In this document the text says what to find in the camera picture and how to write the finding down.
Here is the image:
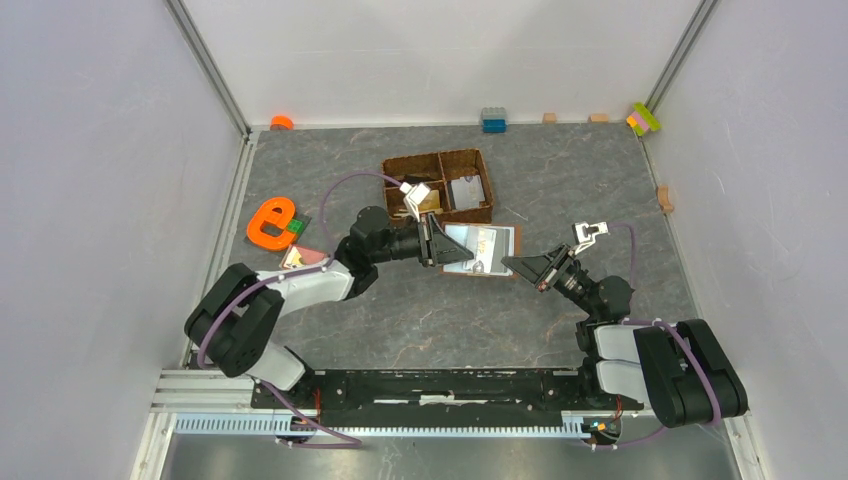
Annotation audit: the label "blue grey toy brick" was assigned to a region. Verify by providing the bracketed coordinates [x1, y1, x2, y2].
[480, 107, 508, 134]

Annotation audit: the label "white cards in basket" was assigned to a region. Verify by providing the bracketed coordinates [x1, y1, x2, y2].
[448, 175, 486, 210]

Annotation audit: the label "pink card on table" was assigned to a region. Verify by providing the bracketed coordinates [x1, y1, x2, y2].
[279, 244, 328, 270]

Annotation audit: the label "brown wicker divided basket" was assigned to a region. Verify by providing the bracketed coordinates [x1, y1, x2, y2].
[381, 148, 495, 224]

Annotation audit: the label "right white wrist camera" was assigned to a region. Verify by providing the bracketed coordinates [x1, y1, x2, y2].
[571, 222, 609, 256]

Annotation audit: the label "green toy block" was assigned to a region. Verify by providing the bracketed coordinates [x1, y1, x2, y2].
[285, 216, 312, 238]

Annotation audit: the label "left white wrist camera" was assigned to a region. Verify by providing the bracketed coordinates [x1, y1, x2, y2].
[399, 182, 431, 222]

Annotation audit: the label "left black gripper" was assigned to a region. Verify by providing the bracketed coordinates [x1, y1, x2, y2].
[371, 213, 473, 267]

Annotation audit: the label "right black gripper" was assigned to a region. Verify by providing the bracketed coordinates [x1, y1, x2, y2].
[501, 241, 597, 318]

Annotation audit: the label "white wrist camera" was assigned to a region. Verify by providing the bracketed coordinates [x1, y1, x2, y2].
[571, 222, 609, 256]
[399, 182, 431, 222]

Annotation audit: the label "wooden arch block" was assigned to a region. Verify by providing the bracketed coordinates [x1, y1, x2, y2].
[656, 185, 675, 214]

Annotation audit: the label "purple cable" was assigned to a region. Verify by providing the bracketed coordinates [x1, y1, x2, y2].
[589, 221, 723, 452]
[195, 170, 405, 450]

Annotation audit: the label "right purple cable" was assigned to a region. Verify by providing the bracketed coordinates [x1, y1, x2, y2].
[589, 221, 723, 452]

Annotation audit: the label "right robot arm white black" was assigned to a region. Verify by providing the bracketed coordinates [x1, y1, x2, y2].
[501, 245, 749, 428]

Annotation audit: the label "white VIP card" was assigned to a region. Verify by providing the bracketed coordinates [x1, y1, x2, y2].
[462, 226, 513, 276]

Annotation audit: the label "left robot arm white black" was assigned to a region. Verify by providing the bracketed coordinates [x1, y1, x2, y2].
[184, 206, 474, 408]

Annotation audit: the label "black card in basket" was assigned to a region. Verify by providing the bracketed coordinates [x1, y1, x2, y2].
[383, 174, 440, 187]

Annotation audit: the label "orange plastic letter toy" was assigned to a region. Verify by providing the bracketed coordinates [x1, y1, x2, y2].
[246, 197, 296, 252]

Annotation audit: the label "green pink yellow brick stack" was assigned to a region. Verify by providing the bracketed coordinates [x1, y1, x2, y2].
[626, 102, 662, 137]

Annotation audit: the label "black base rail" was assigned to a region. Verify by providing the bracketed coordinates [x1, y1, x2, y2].
[286, 368, 645, 428]

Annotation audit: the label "brown leather card holder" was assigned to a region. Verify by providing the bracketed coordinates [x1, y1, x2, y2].
[441, 222, 522, 278]

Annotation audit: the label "gold card in basket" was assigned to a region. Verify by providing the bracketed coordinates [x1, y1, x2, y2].
[418, 190, 443, 214]

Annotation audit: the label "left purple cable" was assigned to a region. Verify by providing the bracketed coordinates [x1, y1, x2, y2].
[195, 170, 405, 450]

